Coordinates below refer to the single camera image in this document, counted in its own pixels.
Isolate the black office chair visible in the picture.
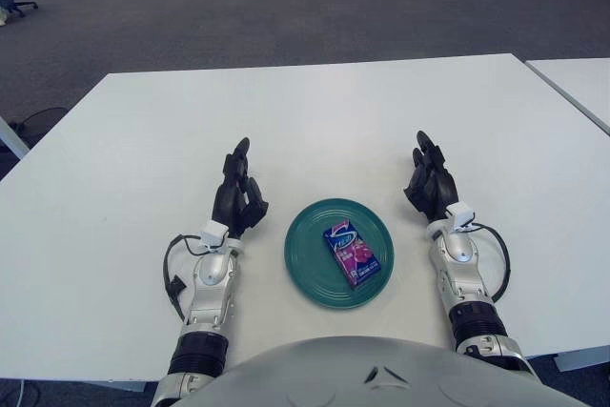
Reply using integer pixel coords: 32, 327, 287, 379
7, 0, 39, 17

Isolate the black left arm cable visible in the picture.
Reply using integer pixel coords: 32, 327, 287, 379
162, 234, 211, 327

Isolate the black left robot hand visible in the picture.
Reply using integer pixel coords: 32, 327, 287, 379
211, 137, 270, 239

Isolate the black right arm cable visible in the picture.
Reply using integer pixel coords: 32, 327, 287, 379
469, 223, 511, 303

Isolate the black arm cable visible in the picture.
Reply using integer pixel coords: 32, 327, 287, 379
469, 223, 511, 303
162, 234, 211, 327

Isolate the floor cable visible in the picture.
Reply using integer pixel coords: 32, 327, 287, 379
0, 377, 44, 407

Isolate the teal green round plate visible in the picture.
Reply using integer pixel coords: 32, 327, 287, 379
284, 196, 396, 311

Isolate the white table leg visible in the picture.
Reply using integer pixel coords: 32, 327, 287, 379
0, 116, 31, 160

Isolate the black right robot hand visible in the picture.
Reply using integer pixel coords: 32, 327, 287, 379
402, 130, 461, 227

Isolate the blue purple gum box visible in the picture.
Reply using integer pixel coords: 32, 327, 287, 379
322, 219, 381, 290

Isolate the grey robot torso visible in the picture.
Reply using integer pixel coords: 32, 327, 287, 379
190, 336, 592, 407

